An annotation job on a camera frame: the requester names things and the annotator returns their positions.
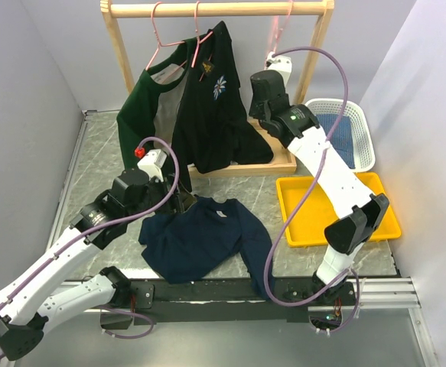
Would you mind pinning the black t-shirt with flower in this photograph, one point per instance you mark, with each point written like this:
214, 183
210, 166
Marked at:
211, 130

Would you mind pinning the aluminium rail frame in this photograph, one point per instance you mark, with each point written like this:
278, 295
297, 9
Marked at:
376, 293

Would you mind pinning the pink hanger with black shirt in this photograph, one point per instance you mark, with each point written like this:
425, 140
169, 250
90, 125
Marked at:
199, 39

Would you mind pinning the pink hanger with green shirt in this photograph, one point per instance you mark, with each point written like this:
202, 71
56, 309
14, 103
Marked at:
156, 42

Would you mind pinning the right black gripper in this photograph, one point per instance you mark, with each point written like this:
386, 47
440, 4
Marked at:
252, 110

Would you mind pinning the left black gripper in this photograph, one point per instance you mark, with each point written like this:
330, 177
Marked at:
185, 199

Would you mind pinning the blue patterned cloth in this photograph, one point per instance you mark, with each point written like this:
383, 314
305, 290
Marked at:
342, 139

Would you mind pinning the yellow plastic tray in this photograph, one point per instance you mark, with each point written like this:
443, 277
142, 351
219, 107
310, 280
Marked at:
307, 227

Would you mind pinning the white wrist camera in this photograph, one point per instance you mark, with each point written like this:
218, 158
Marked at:
151, 162
280, 64

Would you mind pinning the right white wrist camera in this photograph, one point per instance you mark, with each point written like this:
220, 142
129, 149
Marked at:
280, 64

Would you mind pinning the dark green t-shirt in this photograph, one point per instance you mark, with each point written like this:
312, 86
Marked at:
152, 106

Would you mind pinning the navy blue t-shirt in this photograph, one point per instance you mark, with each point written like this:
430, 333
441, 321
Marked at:
186, 247

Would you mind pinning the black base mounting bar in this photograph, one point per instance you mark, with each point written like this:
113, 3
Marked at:
219, 300

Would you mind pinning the pink wire hanger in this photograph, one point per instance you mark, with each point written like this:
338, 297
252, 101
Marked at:
277, 31

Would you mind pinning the white plastic laundry basket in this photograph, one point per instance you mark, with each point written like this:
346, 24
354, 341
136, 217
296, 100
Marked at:
363, 152

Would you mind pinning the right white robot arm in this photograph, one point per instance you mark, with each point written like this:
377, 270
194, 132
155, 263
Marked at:
359, 211

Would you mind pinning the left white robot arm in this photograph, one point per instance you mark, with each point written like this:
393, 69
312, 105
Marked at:
30, 306

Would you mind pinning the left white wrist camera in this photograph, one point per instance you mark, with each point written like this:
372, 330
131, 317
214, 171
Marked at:
151, 162

